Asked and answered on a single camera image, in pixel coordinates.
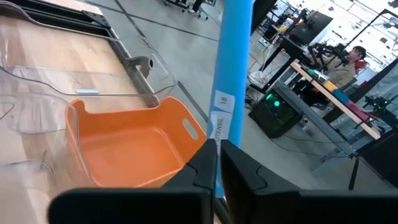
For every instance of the black background robot arm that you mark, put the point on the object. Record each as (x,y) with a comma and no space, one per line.
(326,49)

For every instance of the large black box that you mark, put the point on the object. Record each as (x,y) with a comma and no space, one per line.
(382,161)

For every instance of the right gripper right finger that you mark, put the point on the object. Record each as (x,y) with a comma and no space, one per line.
(245,183)

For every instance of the computer tower green lights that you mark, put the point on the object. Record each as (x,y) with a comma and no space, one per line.
(273,118)

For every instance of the grey metal table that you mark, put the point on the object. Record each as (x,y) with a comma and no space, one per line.
(311,118)

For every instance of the black panel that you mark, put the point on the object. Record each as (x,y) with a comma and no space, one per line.
(262,12)

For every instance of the long wooden top desk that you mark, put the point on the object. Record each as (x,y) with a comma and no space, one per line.
(342,106)

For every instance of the person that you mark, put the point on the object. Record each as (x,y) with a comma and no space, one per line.
(342,73)

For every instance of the orange plastic bin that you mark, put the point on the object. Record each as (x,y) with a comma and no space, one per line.
(130,155)

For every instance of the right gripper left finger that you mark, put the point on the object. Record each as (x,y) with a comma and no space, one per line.
(199,174)

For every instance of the black monitor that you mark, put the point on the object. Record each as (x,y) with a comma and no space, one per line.
(311,28)

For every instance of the black tripod leg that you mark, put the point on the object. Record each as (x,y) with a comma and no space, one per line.
(353,174)

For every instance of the blue silicone spoon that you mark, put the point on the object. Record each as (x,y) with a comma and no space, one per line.
(233,62)

